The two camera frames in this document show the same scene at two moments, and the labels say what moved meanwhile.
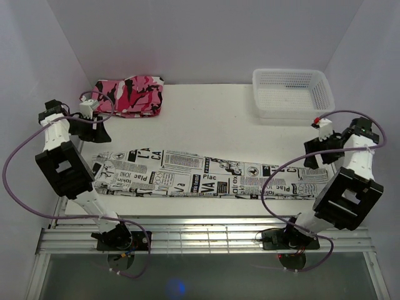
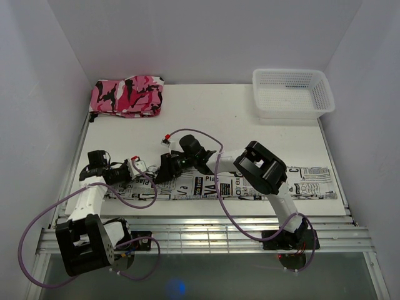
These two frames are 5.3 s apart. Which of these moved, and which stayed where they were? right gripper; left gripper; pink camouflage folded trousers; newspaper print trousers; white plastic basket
Moved: right gripper; newspaper print trousers; left gripper
Stayed: pink camouflage folded trousers; white plastic basket
